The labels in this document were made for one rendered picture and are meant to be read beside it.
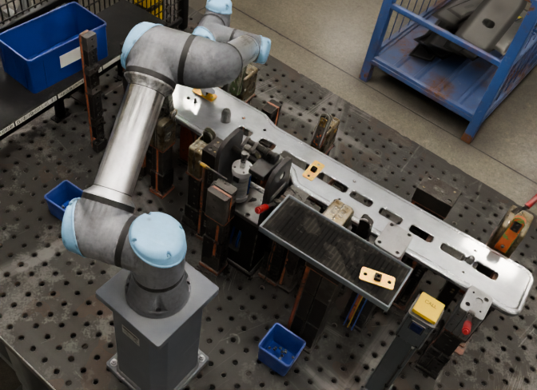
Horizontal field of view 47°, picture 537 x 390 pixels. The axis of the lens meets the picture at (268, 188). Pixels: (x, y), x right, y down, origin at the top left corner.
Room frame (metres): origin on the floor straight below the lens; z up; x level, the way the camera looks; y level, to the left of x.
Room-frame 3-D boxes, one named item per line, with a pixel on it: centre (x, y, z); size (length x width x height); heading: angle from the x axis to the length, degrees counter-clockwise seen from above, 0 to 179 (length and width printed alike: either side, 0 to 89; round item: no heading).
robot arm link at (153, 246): (0.74, 0.21, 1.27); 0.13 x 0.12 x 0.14; 84
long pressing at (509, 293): (1.32, -0.15, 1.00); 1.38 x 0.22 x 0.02; 65
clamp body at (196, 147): (1.27, 0.22, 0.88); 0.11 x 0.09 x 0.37; 155
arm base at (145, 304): (0.74, 0.20, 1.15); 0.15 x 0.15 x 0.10
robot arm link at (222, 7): (1.55, 0.25, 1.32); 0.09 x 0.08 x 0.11; 174
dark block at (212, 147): (1.22, 0.17, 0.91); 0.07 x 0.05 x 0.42; 155
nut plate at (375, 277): (0.85, -0.30, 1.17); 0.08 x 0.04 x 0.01; 81
